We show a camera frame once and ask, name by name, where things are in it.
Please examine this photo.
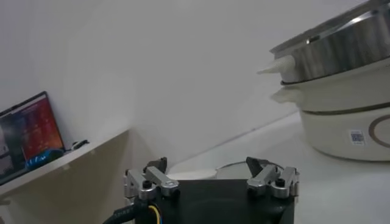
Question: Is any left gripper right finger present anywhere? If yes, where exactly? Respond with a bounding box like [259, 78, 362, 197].
[246, 156, 300, 199]

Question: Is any white electric cooker base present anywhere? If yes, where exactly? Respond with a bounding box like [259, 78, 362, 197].
[270, 57, 390, 162]

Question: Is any glass lid white handle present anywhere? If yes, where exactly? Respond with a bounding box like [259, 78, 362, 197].
[167, 160, 286, 181]

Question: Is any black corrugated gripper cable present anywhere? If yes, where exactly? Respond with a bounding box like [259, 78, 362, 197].
[102, 199, 150, 224]

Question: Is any yellow wire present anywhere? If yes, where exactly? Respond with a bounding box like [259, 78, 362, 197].
[148, 205, 162, 224]

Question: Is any white side table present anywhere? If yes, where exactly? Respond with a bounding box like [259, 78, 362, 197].
[0, 129, 131, 224]

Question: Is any small black device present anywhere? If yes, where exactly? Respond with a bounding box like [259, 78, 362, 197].
[71, 139, 90, 151]

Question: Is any stainless steel steamer basket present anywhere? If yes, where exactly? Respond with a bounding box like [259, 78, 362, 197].
[257, 0, 390, 85]

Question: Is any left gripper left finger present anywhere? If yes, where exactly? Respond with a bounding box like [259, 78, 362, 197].
[123, 156, 180, 201]

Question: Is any black laptop red screen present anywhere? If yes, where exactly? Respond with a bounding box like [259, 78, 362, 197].
[0, 90, 65, 186]

